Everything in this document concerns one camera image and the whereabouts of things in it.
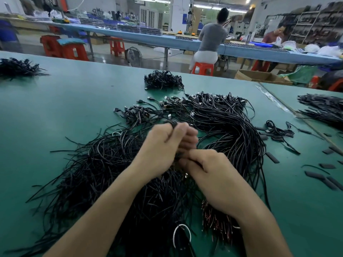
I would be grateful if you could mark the person's right hand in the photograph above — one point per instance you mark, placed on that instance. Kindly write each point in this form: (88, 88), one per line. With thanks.
(217, 181)

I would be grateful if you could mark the black floor fan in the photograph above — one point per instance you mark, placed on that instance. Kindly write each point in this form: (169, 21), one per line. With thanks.
(133, 56)

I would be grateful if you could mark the white plastic bag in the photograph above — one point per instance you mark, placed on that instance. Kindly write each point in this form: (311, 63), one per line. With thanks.
(312, 48)
(330, 50)

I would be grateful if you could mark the scattered black sleeve pieces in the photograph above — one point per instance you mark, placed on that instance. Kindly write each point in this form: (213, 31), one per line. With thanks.
(315, 175)

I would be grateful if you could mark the metal storage shelf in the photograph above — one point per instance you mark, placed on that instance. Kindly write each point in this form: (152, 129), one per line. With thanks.
(319, 21)

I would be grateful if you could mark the stack of black trays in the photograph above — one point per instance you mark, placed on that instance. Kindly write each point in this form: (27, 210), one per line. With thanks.
(140, 29)

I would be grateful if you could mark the person's left hand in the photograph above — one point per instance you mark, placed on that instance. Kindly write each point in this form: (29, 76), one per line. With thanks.
(158, 149)

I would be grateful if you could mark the blue chair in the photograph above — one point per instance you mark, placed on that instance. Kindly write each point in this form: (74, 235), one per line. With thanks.
(8, 34)

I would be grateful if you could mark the teal seat cushion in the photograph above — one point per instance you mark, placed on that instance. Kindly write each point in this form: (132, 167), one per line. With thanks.
(70, 41)

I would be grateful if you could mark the person's right forearm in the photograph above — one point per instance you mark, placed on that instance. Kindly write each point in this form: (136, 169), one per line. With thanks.
(264, 232)

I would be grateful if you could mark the person's left fingers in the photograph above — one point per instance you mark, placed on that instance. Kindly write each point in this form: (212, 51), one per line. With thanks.
(186, 136)

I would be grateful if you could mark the person's right fingers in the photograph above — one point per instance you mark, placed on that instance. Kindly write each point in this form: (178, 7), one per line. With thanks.
(194, 159)

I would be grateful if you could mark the person's left forearm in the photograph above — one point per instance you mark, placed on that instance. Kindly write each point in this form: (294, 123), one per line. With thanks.
(107, 211)

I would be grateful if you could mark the grey water bottle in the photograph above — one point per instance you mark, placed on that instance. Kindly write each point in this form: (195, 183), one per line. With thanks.
(250, 37)

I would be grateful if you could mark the green plastic bag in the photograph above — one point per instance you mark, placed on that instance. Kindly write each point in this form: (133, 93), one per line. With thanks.
(304, 73)

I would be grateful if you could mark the red plastic stool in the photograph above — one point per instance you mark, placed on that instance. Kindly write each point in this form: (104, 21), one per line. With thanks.
(261, 66)
(117, 46)
(202, 69)
(74, 52)
(49, 45)

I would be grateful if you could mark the row of black trays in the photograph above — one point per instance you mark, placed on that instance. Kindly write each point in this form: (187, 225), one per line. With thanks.
(257, 46)

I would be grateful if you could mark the brown cardboard box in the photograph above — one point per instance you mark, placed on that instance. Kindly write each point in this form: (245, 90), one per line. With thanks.
(261, 77)

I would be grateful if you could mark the long blue work table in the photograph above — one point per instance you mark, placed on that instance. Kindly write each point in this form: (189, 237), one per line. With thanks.
(150, 35)

